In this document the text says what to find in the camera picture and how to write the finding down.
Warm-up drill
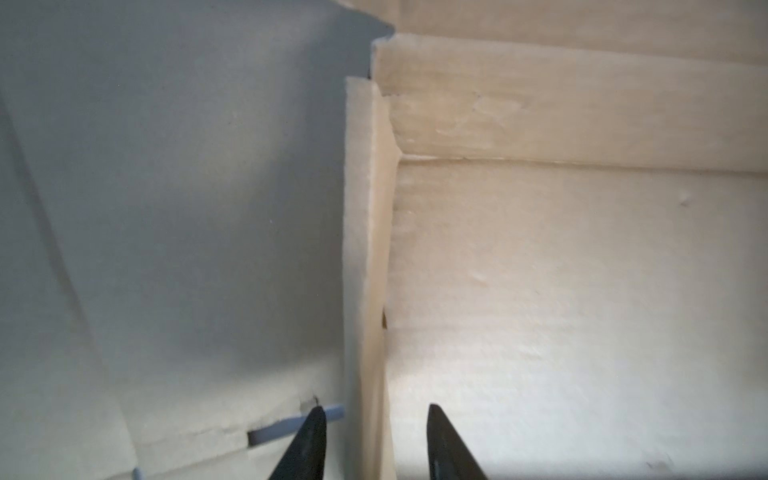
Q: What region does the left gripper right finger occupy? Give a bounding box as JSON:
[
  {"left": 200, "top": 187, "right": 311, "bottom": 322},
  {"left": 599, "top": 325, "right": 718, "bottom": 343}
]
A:
[{"left": 426, "top": 403, "right": 488, "bottom": 480}]

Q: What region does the brown cardboard box sheet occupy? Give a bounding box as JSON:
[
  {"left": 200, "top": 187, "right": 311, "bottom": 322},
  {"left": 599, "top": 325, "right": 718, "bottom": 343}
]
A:
[{"left": 1, "top": 1, "right": 767, "bottom": 479}]

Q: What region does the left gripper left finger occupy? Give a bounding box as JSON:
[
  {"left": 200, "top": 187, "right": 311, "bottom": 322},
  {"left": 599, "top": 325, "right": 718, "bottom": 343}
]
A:
[{"left": 268, "top": 406, "right": 327, "bottom": 480}]

